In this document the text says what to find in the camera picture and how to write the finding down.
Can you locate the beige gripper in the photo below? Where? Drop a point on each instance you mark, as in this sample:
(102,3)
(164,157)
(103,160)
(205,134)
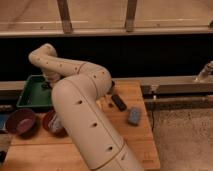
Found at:
(52,79)

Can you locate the dark brush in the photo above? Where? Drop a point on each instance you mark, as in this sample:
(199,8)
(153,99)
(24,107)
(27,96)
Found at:
(46,85)

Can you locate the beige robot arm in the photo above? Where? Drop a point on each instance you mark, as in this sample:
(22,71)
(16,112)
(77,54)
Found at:
(76,87)

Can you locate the green plastic tray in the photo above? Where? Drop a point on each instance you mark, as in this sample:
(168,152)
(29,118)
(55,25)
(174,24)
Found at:
(35,95)

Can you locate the maroon bowl with white item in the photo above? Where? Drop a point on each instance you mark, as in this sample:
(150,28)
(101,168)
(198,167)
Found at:
(52,124)

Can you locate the maroon bowl with purple item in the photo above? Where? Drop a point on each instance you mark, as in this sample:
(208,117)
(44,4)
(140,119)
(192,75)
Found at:
(20,121)

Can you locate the black rectangular block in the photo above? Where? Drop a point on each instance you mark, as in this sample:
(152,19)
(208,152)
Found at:
(119,102)

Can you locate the wooden board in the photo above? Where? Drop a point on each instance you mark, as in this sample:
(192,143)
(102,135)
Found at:
(44,152)

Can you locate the blue sponge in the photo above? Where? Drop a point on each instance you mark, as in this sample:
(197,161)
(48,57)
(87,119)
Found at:
(134,116)

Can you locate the left wooden post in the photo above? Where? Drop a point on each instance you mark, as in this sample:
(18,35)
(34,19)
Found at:
(65,16)

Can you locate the wooden post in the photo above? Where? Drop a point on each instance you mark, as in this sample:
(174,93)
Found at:
(130,15)
(65,16)

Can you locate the right wooden post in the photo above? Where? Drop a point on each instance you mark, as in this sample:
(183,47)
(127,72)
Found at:
(130,15)

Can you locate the metal rail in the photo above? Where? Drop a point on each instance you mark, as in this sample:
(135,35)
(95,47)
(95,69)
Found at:
(10,90)

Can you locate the grey hose fitting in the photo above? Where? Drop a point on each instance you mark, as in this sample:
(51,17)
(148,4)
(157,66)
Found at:
(205,72)

